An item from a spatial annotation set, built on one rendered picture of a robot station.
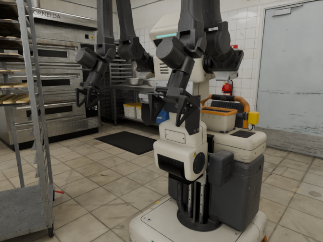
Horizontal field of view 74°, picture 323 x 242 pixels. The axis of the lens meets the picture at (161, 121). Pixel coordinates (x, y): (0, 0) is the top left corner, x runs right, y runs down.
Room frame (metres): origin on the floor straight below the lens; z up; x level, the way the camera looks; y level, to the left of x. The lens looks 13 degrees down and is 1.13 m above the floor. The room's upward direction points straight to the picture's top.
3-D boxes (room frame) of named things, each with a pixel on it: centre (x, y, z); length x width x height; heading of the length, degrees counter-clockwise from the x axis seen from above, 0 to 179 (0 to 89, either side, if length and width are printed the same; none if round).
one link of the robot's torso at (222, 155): (1.00, -0.17, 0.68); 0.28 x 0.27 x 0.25; 48
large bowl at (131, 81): (4.60, 0.56, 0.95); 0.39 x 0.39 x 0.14
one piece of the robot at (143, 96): (0.95, -0.04, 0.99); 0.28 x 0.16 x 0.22; 48
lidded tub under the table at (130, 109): (4.62, 0.55, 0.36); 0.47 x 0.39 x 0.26; 136
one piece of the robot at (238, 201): (1.23, -0.30, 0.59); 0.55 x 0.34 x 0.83; 48
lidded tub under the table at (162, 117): (4.05, -0.08, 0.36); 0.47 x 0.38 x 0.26; 139
